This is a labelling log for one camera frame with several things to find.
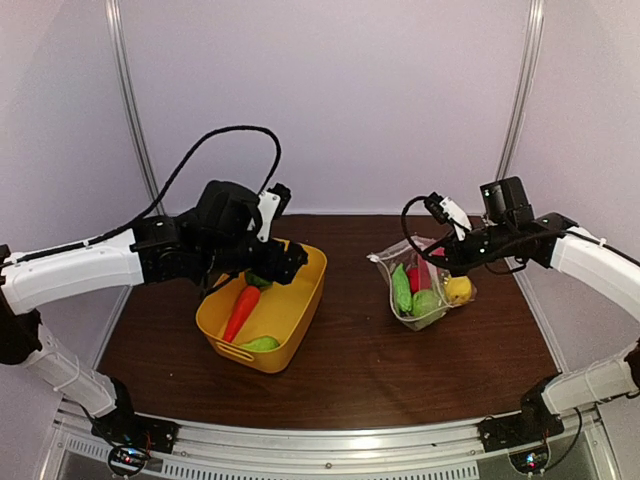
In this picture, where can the front aluminium rail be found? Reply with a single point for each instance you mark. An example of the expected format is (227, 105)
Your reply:
(451, 450)

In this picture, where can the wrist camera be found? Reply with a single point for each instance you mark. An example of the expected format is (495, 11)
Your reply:
(446, 211)
(271, 205)

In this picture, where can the left circuit board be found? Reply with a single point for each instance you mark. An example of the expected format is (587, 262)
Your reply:
(124, 460)

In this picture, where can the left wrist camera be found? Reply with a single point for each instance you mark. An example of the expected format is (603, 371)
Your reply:
(271, 205)

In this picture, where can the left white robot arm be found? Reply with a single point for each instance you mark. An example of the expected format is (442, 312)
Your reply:
(228, 232)

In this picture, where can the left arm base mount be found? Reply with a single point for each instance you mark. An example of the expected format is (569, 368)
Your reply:
(123, 426)

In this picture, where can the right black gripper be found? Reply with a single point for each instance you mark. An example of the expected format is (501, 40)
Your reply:
(455, 260)

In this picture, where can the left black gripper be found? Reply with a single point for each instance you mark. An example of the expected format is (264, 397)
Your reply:
(288, 266)

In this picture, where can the right circuit board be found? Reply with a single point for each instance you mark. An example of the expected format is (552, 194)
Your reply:
(530, 461)

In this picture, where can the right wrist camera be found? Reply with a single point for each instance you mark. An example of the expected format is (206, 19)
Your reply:
(446, 211)

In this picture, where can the yellow toy apple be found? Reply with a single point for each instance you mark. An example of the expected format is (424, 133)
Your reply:
(458, 290)

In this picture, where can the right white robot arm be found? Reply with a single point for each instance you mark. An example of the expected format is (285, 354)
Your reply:
(553, 241)

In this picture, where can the clear dotted zip bag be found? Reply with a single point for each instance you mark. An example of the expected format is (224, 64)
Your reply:
(402, 252)

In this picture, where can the green toy pear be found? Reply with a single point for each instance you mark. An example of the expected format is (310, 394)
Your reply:
(261, 344)

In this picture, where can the right aluminium frame post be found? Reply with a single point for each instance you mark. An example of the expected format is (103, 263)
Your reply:
(528, 66)

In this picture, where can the yellow plastic basket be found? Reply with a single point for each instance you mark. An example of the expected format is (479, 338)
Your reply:
(283, 312)

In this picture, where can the circuit board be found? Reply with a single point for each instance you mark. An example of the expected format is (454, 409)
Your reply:
(530, 461)
(124, 460)

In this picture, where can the green toy cabbage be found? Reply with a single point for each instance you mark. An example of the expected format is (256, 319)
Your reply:
(424, 302)

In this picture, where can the left aluminium frame post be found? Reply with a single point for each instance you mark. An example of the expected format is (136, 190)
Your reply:
(116, 31)

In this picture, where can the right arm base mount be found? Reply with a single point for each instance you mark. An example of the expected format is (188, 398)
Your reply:
(533, 423)

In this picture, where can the red toy chili pepper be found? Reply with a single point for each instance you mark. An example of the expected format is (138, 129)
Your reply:
(245, 303)

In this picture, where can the aluminium frame post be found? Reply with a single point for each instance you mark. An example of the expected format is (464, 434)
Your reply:
(528, 66)
(116, 31)

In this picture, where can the green toy cucumber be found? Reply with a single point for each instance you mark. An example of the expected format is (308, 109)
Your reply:
(401, 291)

